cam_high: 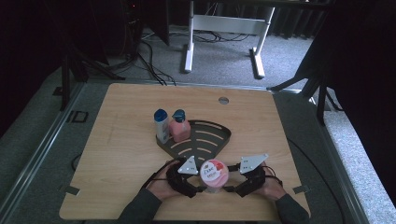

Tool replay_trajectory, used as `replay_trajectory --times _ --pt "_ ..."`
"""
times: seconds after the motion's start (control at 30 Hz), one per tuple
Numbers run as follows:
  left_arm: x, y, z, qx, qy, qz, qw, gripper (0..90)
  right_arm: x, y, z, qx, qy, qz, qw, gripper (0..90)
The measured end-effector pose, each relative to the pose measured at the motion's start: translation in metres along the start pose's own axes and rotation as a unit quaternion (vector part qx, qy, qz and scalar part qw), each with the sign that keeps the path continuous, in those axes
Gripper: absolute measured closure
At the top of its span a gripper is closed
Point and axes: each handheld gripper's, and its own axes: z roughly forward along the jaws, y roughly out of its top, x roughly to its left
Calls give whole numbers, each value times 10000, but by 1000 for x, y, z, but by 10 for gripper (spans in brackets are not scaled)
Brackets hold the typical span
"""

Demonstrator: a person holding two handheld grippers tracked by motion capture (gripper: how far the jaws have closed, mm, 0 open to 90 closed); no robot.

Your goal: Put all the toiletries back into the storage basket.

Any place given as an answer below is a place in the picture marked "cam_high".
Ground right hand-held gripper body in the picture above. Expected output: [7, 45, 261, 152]
[234, 152, 270, 199]

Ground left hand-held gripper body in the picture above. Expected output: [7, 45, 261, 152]
[165, 155, 201, 199]

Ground pink jar with white lid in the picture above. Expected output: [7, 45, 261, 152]
[198, 158, 230, 194]

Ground dark grey corner shelf tray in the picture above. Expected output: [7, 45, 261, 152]
[155, 119, 233, 163]

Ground pink pump soap bottle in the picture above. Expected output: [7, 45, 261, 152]
[168, 108, 192, 144]

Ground white bottle with blue cap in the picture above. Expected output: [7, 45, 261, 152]
[153, 107, 171, 145]

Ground person's left hand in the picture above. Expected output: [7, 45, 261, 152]
[146, 163, 182, 202]

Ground person's right hand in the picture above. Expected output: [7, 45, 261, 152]
[252, 161, 288, 202]

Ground black metal stand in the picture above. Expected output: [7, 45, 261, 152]
[58, 46, 126, 112]
[266, 73, 344, 126]

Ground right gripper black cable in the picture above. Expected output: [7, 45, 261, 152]
[262, 165, 285, 189]

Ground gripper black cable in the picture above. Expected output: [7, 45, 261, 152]
[262, 165, 285, 189]
[141, 158, 189, 191]

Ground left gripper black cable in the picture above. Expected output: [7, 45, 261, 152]
[141, 158, 189, 191]

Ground grey metal table bracket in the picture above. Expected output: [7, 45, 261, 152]
[291, 184, 311, 195]
[57, 184, 81, 197]

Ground long black floor cable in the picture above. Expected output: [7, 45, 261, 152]
[287, 138, 347, 224]

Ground black floor cables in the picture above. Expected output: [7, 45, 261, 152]
[135, 38, 177, 87]

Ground black floor bracket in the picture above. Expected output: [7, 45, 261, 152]
[65, 109, 90, 124]

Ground white desk frame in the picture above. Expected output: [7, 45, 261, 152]
[183, 0, 276, 79]

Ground aluminium floor rail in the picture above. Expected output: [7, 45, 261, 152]
[0, 81, 86, 217]

